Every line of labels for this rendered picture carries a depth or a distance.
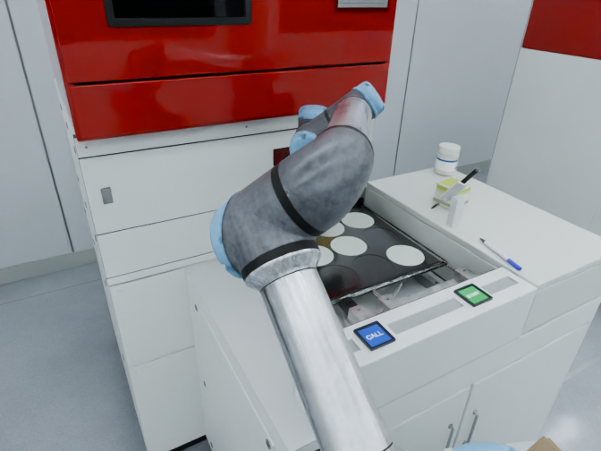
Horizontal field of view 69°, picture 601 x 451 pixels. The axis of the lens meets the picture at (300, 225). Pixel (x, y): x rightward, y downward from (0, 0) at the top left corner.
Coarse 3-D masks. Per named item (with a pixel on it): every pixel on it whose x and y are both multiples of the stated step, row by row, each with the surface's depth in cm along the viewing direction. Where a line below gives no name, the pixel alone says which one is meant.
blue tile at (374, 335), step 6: (360, 330) 82; (366, 330) 82; (372, 330) 82; (378, 330) 82; (366, 336) 80; (372, 336) 80; (378, 336) 80; (384, 336) 80; (372, 342) 79; (378, 342) 79
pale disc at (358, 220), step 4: (352, 212) 137; (356, 212) 137; (348, 216) 135; (352, 216) 135; (356, 216) 135; (360, 216) 135; (364, 216) 135; (368, 216) 135; (344, 220) 132; (348, 220) 132; (352, 220) 132; (356, 220) 132; (360, 220) 133; (364, 220) 133; (368, 220) 133; (372, 220) 133; (344, 224) 130; (348, 224) 130; (352, 224) 130; (356, 224) 131; (360, 224) 131; (364, 224) 131; (368, 224) 131; (372, 224) 131
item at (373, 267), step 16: (384, 224) 131; (320, 240) 122; (368, 240) 123; (384, 240) 123; (400, 240) 123; (336, 256) 115; (352, 256) 115; (368, 256) 116; (384, 256) 116; (432, 256) 116; (320, 272) 109; (336, 272) 109; (352, 272) 109; (368, 272) 109; (384, 272) 109; (400, 272) 109; (336, 288) 103; (352, 288) 103
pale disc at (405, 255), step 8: (392, 248) 119; (400, 248) 119; (408, 248) 120; (392, 256) 116; (400, 256) 116; (408, 256) 116; (416, 256) 116; (400, 264) 113; (408, 264) 113; (416, 264) 113
